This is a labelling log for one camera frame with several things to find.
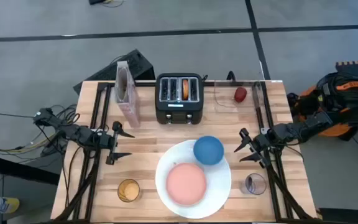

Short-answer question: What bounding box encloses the red apple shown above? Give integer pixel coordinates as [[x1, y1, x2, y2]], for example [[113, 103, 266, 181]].
[[234, 86, 249, 104]]

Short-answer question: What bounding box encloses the black cable bundle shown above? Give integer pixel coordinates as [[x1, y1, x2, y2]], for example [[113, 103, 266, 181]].
[[0, 104, 81, 158]]

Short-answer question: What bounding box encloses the black ribbed equipment case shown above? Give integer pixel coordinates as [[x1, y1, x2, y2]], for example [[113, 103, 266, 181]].
[[73, 49, 156, 95]]

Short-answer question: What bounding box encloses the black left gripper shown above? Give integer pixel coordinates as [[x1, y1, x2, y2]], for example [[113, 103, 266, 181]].
[[99, 121, 135, 166]]

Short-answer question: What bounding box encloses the clear drinking glass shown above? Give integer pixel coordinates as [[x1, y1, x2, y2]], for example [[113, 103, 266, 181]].
[[244, 172, 267, 196]]

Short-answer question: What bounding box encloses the blue bowl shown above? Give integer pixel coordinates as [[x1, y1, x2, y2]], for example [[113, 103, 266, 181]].
[[193, 135, 225, 166]]

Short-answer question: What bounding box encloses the orange and black bag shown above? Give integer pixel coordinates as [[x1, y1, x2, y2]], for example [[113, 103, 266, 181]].
[[287, 71, 358, 141]]

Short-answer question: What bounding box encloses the pink plate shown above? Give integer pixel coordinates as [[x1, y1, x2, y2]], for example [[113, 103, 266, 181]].
[[165, 162, 208, 207]]

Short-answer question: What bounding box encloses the clear plastic container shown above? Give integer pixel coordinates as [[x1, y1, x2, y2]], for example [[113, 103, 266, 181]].
[[213, 80, 265, 113]]

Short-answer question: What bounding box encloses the toasted bagel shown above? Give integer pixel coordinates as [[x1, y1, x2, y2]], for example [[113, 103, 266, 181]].
[[181, 78, 190, 101]]

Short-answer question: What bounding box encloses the white round woven placemat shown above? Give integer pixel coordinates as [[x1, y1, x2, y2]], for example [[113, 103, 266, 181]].
[[155, 139, 232, 220]]

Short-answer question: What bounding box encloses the yellow cable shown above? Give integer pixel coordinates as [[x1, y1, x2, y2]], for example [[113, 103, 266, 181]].
[[0, 133, 59, 154]]

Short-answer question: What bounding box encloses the black floor bar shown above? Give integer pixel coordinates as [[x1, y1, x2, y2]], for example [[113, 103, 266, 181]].
[[0, 153, 61, 186]]

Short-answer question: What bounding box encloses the black four-slot toaster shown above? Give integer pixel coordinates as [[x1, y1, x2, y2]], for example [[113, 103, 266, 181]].
[[155, 73, 204, 126]]

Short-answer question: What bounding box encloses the pink cereal box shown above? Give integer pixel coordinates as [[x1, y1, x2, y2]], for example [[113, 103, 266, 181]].
[[114, 60, 141, 128]]

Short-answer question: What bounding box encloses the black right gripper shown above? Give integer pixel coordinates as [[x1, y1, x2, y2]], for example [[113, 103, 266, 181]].
[[234, 127, 277, 169]]

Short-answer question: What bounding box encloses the person's yellow shoe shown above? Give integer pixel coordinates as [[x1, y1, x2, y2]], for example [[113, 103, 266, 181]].
[[0, 196, 21, 215]]

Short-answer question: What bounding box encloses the amber drinking glass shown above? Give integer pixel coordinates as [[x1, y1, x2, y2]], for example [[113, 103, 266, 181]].
[[117, 179, 141, 203]]

